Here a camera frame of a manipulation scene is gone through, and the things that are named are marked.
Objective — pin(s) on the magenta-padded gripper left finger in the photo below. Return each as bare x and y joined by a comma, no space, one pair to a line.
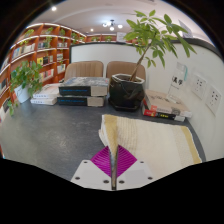
90,175

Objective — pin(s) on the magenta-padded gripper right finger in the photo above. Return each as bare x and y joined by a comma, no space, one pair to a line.
136,175

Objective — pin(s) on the cream yellow-striped towel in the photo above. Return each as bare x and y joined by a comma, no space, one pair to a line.
150,140

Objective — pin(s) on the red and black book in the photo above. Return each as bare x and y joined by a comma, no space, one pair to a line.
160,114

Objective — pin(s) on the beige book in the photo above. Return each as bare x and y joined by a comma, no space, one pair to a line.
163,103

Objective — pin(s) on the tall plant in dark pot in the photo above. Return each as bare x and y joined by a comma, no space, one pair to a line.
125,91

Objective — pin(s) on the white book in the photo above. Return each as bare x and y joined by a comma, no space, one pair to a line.
46,90
43,101

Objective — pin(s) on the clear acrylic sign stand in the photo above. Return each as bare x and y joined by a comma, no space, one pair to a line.
176,83

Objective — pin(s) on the tan upholstered chair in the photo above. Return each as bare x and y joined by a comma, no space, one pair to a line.
121,68
83,70

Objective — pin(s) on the leafy plant in white pot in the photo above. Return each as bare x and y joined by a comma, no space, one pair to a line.
23,76

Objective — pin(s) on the small white framed sign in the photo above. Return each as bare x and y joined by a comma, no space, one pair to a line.
121,36

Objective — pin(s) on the orange wooden bookshelf unit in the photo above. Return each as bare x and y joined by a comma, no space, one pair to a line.
26,50

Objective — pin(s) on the multi-bulb ceiling lamp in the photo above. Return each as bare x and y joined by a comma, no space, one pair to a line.
112,26

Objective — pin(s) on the white standing sign board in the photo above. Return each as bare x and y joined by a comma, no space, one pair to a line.
186,29

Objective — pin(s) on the recessed ceiling spotlights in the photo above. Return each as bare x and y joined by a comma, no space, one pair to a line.
54,8

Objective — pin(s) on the white wall socket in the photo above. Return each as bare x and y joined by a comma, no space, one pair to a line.
213,99
199,86

